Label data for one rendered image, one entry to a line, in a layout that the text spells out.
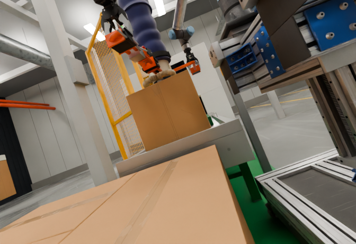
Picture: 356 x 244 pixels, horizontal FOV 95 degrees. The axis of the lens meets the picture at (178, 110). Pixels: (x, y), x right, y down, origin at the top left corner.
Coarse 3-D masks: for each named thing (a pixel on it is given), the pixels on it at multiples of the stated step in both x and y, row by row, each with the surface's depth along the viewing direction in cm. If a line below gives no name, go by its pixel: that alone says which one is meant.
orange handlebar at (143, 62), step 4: (116, 32) 60; (112, 36) 60; (116, 36) 60; (120, 36) 61; (112, 40) 61; (136, 48) 73; (128, 52) 74; (148, 56) 90; (140, 60) 87; (144, 60) 87; (148, 60) 89; (140, 64) 90; (144, 64) 91; (184, 64) 125; (188, 64) 125; (192, 64) 129; (160, 68) 111; (176, 68) 126; (180, 68) 126; (196, 68) 142; (156, 72) 115
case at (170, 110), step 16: (176, 80) 92; (128, 96) 97; (144, 96) 95; (160, 96) 94; (176, 96) 92; (192, 96) 91; (144, 112) 95; (160, 112) 94; (176, 112) 92; (192, 112) 91; (144, 128) 95; (160, 128) 94; (176, 128) 92; (192, 128) 90; (208, 128) 89; (144, 144) 95; (160, 144) 94
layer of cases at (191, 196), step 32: (192, 160) 62; (96, 192) 70; (128, 192) 53; (160, 192) 43; (192, 192) 36; (224, 192) 31; (32, 224) 59; (64, 224) 47; (96, 224) 38; (128, 224) 33; (160, 224) 28; (192, 224) 25; (224, 224) 23
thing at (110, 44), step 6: (120, 30) 61; (108, 36) 62; (108, 42) 62; (114, 42) 62; (120, 42) 62; (126, 42) 63; (114, 48) 64; (120, 48) 66; (126, 48) 67; (132, 48) 69; (120, 54) 70
